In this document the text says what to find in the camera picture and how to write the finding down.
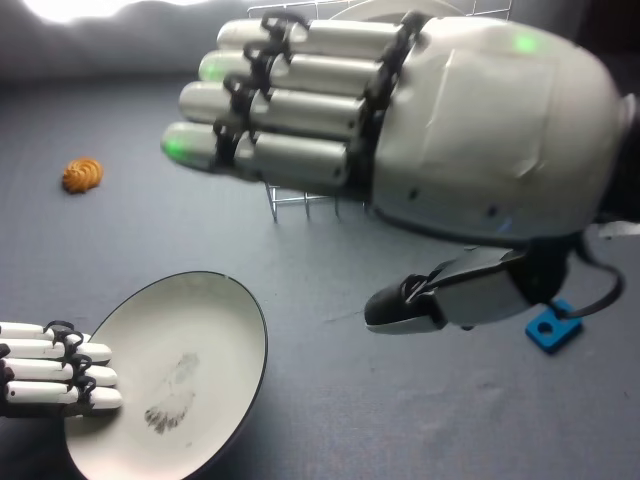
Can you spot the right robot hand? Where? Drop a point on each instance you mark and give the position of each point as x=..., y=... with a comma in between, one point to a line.
x=475, y=125

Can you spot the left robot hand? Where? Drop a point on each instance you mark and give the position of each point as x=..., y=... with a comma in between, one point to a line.
x=35, y=370

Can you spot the white plate with smudge mark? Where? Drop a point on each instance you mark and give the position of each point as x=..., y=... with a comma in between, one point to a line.
x=190, y=350

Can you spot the orange swirl cookie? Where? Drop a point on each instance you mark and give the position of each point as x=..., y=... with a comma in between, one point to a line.
x=82, y=175

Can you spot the blue block with two holes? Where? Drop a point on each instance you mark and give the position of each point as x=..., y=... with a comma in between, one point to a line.
x=560, y=337

